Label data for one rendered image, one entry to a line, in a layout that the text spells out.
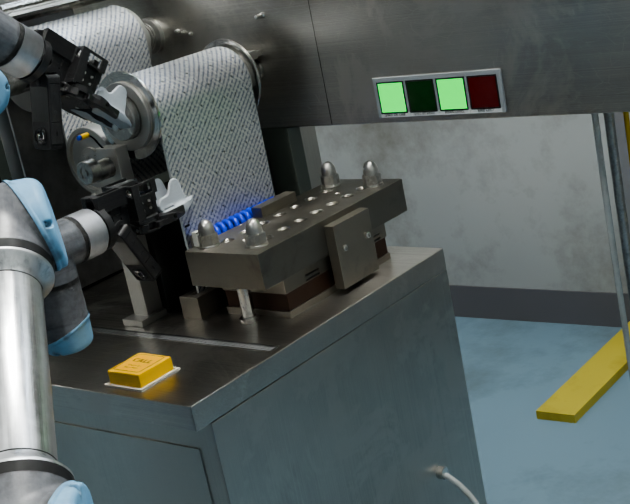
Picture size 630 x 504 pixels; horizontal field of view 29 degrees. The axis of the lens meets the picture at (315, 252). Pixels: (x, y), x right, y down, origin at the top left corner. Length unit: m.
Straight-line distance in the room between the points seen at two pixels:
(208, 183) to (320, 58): 0.30
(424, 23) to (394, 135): 2.30
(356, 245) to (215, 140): 0.30
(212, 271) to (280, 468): 0.33
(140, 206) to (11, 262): 0.54
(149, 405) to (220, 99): 0.59
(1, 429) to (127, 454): 0.64
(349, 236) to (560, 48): 0.46
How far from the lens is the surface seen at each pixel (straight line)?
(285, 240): 1.91
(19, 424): 1.28
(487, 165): 4.13
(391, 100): 2.07
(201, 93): 2.05
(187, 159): 2.02
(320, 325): 1.89
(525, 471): 3.28
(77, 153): 2.15
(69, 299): 1.82
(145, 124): 1.99
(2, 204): 1.44
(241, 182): 2.12
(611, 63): 1.86
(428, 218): 4.32
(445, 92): 2.00
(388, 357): 2.04
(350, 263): 2.00
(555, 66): 1.90
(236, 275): 1.90
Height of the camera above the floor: 1.53
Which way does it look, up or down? 16 degrees down
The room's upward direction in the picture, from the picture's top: 11 degrees counter-clockwise
